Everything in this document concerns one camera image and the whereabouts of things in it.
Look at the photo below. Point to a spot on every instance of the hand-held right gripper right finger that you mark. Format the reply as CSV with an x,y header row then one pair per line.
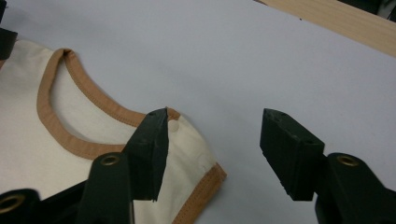
x,y
295,158

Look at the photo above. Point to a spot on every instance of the white table mat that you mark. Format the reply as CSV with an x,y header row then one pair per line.
x,y
218,56

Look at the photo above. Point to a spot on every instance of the cream baby bodysuit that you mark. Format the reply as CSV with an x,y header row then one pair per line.
x,y
25,130

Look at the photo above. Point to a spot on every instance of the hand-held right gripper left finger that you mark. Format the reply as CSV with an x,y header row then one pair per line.
x,y
149,155

